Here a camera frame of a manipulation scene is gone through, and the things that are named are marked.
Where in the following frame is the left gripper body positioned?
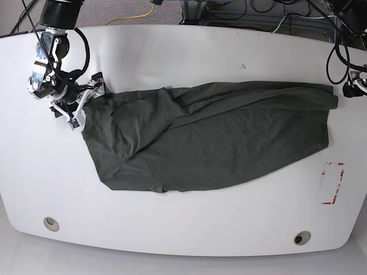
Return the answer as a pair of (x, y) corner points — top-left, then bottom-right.
(343, 71), (367, 98)

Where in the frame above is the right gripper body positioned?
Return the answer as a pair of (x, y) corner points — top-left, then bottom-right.
(49, 72), (108, 124)

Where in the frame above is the dark grey t-shirt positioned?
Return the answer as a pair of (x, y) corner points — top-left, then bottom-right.
(82, 81), (338, 193)

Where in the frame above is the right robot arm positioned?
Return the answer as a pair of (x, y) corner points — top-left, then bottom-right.
(28, 1), (109, 129)

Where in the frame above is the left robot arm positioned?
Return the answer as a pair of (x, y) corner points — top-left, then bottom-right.
(308, 0), (366, 98)

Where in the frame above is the red tape rectangle marking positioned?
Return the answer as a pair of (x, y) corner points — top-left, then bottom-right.
(318, 162), (345, 205)

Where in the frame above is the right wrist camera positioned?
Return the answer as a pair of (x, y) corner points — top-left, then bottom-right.
(67, 118), (80, 130)

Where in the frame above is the white cable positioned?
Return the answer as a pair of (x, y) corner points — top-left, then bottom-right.
(271, 12), (293, 34)

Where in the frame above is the left table cable grommet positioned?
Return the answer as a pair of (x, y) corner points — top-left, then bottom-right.
(44, 217), (60, 232)

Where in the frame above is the table cable grommet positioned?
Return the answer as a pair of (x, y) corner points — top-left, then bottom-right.
(294, 231), (311, 246)
(44, 217), (60, 232)

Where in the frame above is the yellow cable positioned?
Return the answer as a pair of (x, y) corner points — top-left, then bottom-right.
(103, 0), (157, 26)

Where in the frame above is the right table cable grommet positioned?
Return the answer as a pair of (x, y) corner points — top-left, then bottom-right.
(294, 231), (311, 246)

